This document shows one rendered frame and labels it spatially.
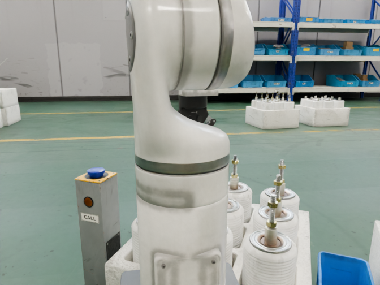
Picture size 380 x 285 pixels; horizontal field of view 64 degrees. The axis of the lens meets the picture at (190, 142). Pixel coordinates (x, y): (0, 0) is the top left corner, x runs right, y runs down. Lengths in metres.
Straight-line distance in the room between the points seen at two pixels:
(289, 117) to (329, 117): 0.45
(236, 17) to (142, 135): 0.12
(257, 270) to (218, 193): 0.32
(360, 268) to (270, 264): 0.35
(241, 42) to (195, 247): 0.18
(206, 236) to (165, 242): 0.04
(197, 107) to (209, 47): 0.53
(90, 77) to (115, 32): 0.90
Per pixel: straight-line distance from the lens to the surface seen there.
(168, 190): 0.26
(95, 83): 5.86
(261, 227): 0.68
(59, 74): 5.98
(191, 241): 0.28
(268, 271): 0.58
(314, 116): 3.26
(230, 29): 0.26
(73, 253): 1.07
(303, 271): 0.67
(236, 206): 0.72
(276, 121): 3.04
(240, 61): 0.26
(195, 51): 0.25
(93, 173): 0.73
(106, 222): 0.76
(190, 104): 0.77
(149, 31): 0.24
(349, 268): 0.88
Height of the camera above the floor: 0.56
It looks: 14 degrees down
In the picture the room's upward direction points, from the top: straight up
